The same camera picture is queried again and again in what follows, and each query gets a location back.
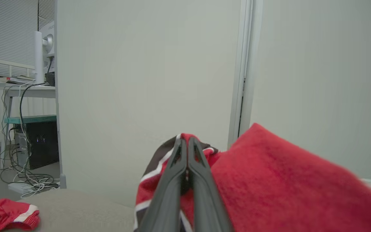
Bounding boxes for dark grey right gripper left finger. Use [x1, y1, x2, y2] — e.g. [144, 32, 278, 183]
[139, 139, 187, 232]

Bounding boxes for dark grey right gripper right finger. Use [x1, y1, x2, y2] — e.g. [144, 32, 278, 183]
[188, 138, 234, 232]

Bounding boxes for red shirt with white stripes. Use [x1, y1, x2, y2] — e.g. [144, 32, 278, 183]
[133, 122, 371, 232]

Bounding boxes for grey fabric sofa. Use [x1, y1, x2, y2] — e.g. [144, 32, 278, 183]
[0, 188, 138, 232]

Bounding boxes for white partition panel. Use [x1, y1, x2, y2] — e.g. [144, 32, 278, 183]
[55, 0, 249, 208]
[239, 0, 371, 184]

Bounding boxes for black computer tower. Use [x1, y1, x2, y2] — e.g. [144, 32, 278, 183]
[14, 121, 59, 170]

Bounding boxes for white power strip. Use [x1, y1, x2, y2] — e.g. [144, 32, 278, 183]
[8, 182, 33, 195]

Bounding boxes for teal flat box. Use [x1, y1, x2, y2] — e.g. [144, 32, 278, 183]
[4, 115, 57, 125]

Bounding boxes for white desk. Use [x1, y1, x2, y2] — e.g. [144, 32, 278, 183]
[0, 82, 57, 169]

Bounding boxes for stack of books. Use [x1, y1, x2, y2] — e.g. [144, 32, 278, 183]
[0, 76, 35, 85]

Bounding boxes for white computer monitor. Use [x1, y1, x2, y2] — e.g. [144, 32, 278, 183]
[34, 21, 56, 85]

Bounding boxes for grey window blinds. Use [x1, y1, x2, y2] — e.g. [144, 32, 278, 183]
[0, 0, 56, 77]

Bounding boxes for tangle of floor cables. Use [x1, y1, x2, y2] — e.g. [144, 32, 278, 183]
[0, 127, 60, 198]

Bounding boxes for black desk cable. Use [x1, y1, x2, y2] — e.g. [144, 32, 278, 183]
[19, 82, 48, 171]

